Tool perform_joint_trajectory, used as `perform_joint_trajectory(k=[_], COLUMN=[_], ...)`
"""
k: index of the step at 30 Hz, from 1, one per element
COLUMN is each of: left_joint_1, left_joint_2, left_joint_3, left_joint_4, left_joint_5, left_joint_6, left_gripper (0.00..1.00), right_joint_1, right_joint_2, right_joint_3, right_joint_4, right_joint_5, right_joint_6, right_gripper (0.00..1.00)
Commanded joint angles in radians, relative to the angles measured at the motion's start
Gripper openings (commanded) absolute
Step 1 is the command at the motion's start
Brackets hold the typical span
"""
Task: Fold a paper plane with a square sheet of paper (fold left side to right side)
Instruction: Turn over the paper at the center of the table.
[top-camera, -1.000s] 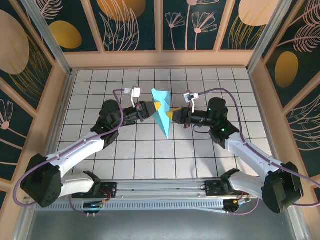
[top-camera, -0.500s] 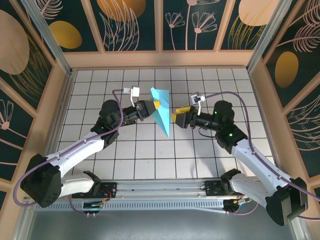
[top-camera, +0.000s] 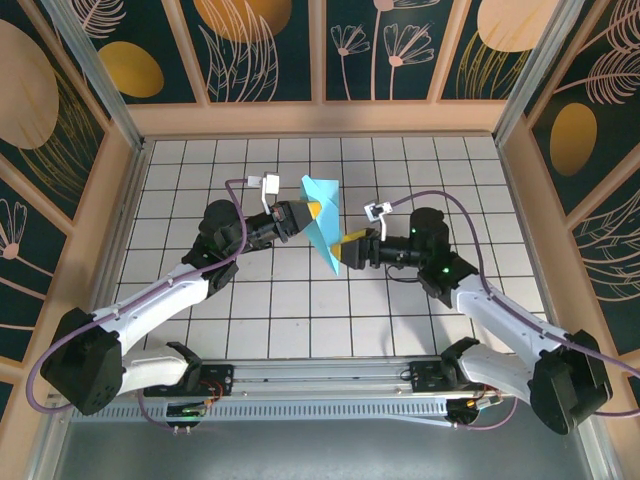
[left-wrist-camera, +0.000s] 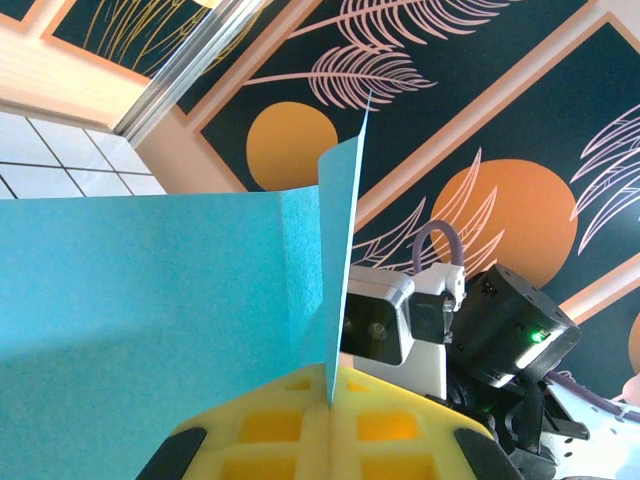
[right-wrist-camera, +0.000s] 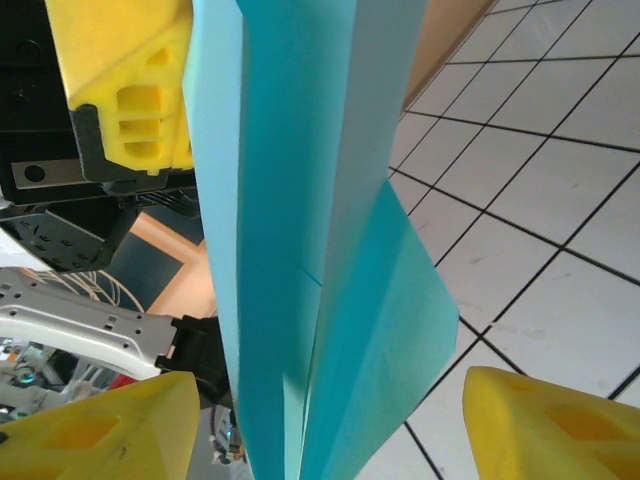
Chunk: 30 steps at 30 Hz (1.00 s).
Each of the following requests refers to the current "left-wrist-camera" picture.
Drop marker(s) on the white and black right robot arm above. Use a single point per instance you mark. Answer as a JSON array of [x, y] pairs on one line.
[[600, 445]]

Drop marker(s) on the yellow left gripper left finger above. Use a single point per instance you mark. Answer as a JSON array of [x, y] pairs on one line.
[[270, 445]]

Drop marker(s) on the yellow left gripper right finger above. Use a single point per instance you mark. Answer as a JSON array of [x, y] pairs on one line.
[[390, 445]]

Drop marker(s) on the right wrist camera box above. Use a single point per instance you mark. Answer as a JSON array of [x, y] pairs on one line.
[[380, 300]]

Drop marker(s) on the light blue paper sheet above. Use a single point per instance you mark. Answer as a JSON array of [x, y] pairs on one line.
[[150, 300]]

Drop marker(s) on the aluminium corner post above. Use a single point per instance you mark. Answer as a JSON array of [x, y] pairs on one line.
[[200, 60]]

